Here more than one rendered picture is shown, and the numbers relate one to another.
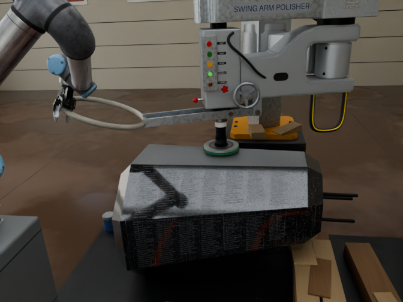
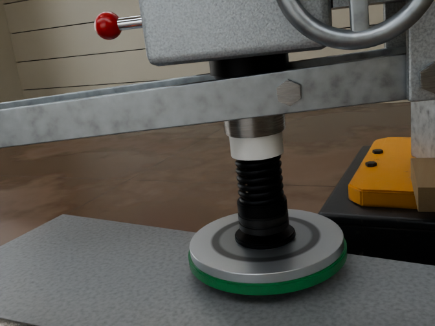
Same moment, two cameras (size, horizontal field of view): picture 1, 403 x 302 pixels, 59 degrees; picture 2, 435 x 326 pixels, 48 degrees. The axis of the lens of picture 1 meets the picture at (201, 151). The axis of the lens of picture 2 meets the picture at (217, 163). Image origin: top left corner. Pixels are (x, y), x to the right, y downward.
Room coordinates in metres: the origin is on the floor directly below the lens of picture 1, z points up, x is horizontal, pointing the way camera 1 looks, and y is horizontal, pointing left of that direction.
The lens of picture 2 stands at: (1.41, -0.26, 1.15)
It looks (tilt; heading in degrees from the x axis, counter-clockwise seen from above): 15 degrees down; 17
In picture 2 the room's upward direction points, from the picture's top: 7 degrees counter-clockwise
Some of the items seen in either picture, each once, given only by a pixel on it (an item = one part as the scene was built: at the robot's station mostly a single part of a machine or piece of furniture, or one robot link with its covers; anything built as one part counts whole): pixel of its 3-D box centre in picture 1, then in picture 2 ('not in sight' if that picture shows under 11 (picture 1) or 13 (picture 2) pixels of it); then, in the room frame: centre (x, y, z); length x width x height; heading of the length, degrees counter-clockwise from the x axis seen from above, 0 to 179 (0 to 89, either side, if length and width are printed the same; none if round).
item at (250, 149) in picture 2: (220, 123); (256, 140); (2.02, -0.12, 1.01); 0.07 x 0.07 x 0.04
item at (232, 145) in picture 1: (220, 145); (265, 240); (2.02, -0.12, 0.86); 0.21 x 0.21 x 0.01
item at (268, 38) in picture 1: (282, 50); not in sight; (2.49, -0.58, 1.36); 0.74 x 0.34 x 0.25; 26
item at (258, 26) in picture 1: (264, 49); not in sight; (2.67, -0.50, 1.36); 0.35 x 0.35 x 0.41
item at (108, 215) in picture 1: (109, 221); not in sight; (2.47, 0.77, 0.08); 0.10 x 0.10 x 0.13
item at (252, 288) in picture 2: (220, 145); (265, 242); (2.02, -0.12, 0.86); 0.22 x 0.22 x 0.04
